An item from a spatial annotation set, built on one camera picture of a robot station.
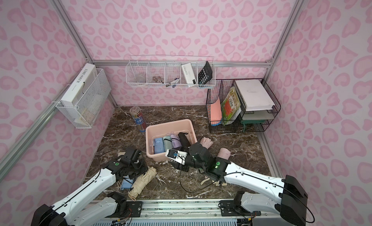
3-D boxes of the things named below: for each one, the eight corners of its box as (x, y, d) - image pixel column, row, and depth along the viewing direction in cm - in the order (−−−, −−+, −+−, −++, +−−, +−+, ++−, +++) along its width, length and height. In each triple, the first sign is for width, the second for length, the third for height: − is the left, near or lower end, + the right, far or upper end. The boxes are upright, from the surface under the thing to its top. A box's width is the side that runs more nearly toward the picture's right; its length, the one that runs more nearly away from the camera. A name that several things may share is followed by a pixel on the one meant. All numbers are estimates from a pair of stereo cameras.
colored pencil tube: (137, 132, 106) (128, 114, 91) (139, 124, 111) (131, 106, 96) (146, 132, 106) (138, 114, 91) (148, 124, 111) (141, 106, 96)
